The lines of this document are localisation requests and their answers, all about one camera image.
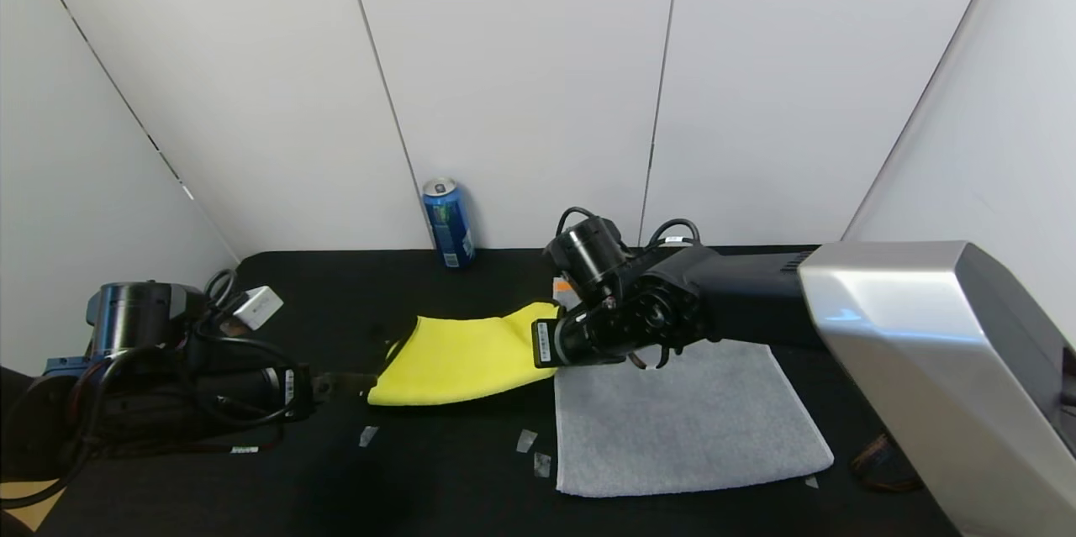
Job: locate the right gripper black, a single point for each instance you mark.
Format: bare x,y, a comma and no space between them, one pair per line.
544,343

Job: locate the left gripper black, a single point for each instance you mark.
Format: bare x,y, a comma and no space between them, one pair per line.
293,392

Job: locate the yellow microfibre towel black edge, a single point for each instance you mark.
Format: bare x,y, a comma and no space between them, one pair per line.
458,360

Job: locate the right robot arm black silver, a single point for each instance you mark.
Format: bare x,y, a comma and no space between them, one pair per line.
883,327

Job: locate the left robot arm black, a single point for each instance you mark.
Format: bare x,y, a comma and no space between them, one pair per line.
126,314

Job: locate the grey towel with orange marks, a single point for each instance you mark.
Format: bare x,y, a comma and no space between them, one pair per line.
689,428

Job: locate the blue soda can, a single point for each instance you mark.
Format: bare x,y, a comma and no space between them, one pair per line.
450,226

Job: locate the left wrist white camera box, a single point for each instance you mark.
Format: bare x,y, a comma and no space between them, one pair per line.
259,307

